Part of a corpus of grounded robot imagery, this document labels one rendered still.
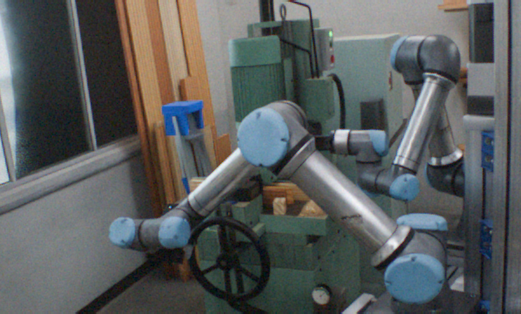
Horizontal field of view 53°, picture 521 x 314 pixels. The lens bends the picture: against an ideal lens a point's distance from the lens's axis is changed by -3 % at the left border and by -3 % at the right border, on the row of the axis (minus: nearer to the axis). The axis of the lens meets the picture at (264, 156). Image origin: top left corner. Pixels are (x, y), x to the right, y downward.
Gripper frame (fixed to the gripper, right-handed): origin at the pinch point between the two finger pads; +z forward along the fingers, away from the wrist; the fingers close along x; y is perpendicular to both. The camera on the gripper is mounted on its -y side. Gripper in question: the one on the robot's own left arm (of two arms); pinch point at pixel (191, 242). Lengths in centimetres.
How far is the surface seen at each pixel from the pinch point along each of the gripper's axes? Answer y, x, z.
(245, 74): -56, 8, 4
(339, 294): 10, 38, 37
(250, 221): -9.8, 12.2, 14.1
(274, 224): -10.2, 17.4, 21.4
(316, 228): -9.8, 31.9, 21.7
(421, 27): -181, 32, 209
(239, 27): -189, -110, 201
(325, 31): -84, 25, 29
